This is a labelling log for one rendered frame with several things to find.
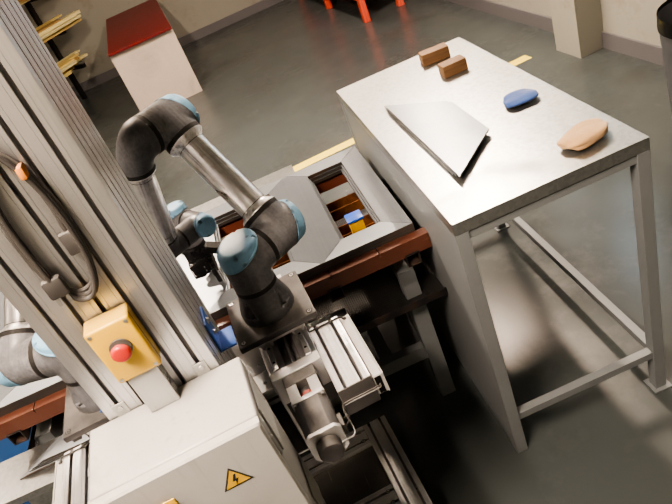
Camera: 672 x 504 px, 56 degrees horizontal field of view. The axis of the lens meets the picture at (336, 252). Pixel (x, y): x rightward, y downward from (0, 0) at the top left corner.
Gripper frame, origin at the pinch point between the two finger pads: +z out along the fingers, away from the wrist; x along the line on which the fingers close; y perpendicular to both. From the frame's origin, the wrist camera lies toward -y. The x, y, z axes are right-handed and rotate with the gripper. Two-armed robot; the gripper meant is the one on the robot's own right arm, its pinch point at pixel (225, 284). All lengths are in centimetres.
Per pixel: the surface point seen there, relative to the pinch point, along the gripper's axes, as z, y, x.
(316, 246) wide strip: 0.9, -34.8, 0.7
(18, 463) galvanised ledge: 18, 87, 21
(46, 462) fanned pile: 16, 74, 29
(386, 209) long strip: 1, -63, -3
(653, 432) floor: 87, -115, 65
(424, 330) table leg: 49, -59, 11
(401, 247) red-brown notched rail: 5, -61, 16
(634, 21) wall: 63, -288, -190
